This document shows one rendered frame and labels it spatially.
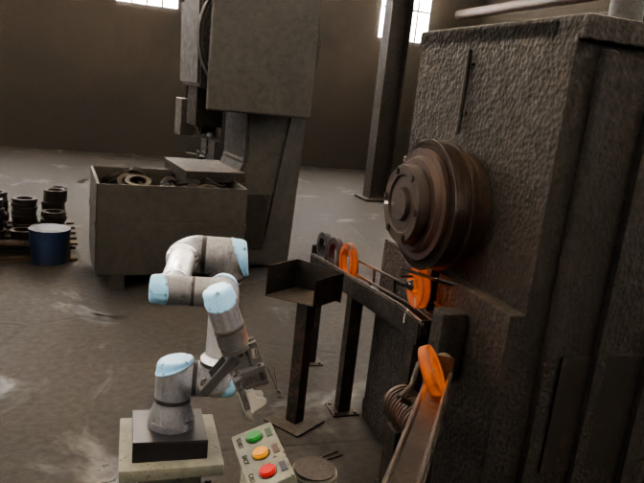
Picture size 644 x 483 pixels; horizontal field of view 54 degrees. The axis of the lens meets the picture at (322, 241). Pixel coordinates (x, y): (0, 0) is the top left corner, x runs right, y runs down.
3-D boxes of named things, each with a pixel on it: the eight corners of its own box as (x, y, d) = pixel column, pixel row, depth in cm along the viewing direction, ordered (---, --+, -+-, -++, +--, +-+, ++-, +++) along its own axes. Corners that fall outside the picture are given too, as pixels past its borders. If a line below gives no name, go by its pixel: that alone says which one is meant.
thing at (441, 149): (467, 279, 211) (404, 261, 255) (478, 136, 207) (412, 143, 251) (449, 279, 208) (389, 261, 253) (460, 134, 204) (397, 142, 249)
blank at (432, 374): (449, 395, 193) (439, 398, 193) (435, 345, 197) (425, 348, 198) (440, 396, 178) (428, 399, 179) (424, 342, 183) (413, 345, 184)
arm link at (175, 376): (155, 387, 213) (158, 349, 211) (196, 389, 215) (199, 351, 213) (151, 402, 201) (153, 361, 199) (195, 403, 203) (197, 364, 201)
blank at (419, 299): (412, 270, 246) (404, 270, 245) (429, 264, 232) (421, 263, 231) (415, 310, 243) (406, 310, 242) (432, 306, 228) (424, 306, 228)
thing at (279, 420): (283, 402, 307) (297, 258, 291) (327, 422, 292) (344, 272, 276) (254, 416, 291) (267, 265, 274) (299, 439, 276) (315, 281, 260)
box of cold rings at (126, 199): (216, 258, 542) (222, 166, 524) (241, 288, 468) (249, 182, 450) (87, 258, 502) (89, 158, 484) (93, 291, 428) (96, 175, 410)
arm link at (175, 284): (168, 229, 200) (149, 269, 152) (203, 232, 201) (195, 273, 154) (166, 264, 202) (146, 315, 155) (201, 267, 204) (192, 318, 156)
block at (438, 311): (449, 369, 227) (460, 306, 221) (461, 379, 219) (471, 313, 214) (423, 370, 223) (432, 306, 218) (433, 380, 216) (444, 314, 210)
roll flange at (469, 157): (493, 279, 214) (426, 262, 258) (504, 138, 210) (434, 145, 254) (467, 279, 211) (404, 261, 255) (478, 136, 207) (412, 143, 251)
